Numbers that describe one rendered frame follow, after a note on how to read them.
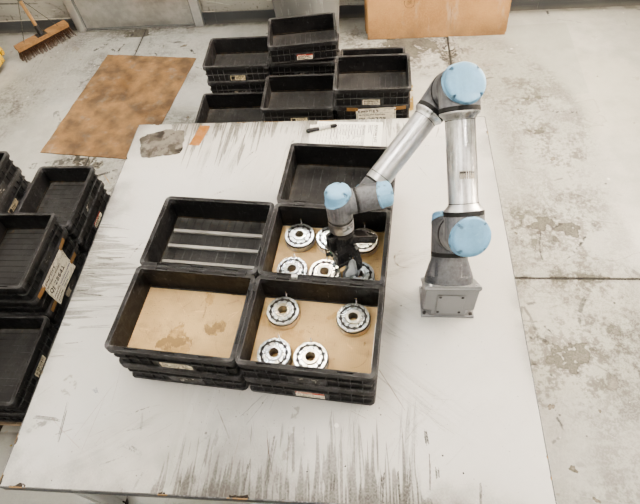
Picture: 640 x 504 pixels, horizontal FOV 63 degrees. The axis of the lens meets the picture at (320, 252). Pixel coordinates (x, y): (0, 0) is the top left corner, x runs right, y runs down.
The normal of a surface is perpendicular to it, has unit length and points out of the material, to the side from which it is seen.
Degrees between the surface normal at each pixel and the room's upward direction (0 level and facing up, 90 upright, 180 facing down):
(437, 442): 0
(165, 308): 0
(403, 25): 72
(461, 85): 36
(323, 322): 0
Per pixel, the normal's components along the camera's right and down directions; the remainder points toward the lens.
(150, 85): -0.07, -0.58
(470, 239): 0.08, 0.26
